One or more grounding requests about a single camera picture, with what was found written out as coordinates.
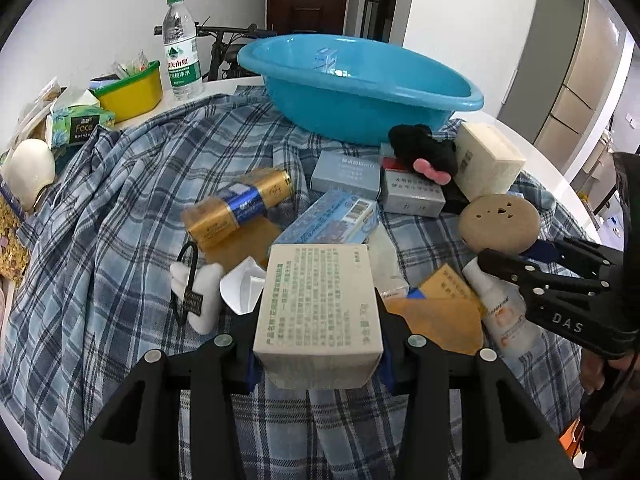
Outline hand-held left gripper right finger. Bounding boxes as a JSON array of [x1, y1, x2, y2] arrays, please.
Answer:
[[374, 287, 583, 480]]

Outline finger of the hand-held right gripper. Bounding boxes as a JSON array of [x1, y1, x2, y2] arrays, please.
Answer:
[[477, 249, 608, 311], [525, 237, 623, 276]]

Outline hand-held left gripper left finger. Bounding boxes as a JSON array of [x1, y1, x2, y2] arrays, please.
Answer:
[[60, 300, 261, 480]]

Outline round tan perforated puff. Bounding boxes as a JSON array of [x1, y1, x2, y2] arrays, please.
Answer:
[[459, 195, 542, 254]]

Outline cream soap box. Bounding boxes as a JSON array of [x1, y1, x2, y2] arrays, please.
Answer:
[[455, 122, 527, 201], [252, 243, 385, 388]]

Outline gold blue foil pack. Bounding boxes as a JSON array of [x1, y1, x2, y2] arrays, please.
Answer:
[[182, 169, 292, 248]]

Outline light blue carton box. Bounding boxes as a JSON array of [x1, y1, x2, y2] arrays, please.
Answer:
[[270, 189, 379, 251]]

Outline blue plastic basin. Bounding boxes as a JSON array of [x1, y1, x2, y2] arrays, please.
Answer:
[[237, 34, 485, 146]]

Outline person's right hand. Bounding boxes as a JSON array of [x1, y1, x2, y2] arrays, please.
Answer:
[[581, 347, 612, 395]]

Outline white lotion bottle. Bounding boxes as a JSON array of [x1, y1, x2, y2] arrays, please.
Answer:
[[462, 257, 543, 358]]

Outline orange paper packet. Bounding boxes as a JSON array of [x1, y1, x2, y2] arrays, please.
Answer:
[[385, 265, 485, 356]]

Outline white folded paper box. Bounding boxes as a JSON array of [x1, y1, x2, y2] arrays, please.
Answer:
[[220, 256, 268, 316]]

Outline blue plaid cloth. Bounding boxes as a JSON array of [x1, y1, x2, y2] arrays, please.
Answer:
[[0, 77, 603, 480]]

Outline white printed plastic packet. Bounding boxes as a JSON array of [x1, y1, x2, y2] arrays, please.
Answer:
[[367, 225, 411, 301]]

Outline brown paper piece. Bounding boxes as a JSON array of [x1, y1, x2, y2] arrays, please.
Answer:
[[200, 217, 284, 267]]

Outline grey box with red edge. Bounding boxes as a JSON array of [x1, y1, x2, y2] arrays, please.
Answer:
[[380, 156, 447, 218]]

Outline black fluffy scrunchie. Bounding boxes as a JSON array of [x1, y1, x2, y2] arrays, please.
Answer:
[[389, 124, 458, 186]]

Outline grey-blue carton box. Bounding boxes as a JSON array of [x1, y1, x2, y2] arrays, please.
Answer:
[[311, 151, 382, 200]]

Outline blue plaid shirt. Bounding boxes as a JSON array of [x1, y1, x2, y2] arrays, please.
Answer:
[[0, 82, 596, 480]]

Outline beige grey refrigerator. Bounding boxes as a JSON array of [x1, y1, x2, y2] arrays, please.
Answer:
[[497, 0, 628, 161]]

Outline clear jar with black lid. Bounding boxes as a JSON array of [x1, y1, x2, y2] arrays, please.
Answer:
[[0, 185, 31, 281]]

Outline white egg-shaped ornament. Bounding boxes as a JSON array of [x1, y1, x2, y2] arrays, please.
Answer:
[[0, 138, 57, 211]]

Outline yellow plastic tub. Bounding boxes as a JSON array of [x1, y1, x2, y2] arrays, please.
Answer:
[[92, 61, 163, 123]]

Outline green tissue box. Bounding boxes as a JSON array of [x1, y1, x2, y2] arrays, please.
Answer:
[[46, 90, 116, 148]]

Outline black framed glass door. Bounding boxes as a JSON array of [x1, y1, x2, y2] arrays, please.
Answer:
[[360, 0, 403, 43]]

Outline clear water bottle green cap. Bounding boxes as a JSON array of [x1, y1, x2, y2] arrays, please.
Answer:
[[162, 0, 205, 102]]

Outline assorted small sachets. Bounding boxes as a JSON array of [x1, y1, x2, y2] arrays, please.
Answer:
[[90, 50, 151, 83]]

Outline black bicycle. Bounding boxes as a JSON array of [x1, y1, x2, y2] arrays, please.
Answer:
[[153, 24, 278, 82]]

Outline clear snack bags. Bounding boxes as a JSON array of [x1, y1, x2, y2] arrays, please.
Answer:
[[17, 76, 63, 126]]

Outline white plush hair tie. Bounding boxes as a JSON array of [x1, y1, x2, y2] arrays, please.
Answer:
[[169, 241, 226, 335]]

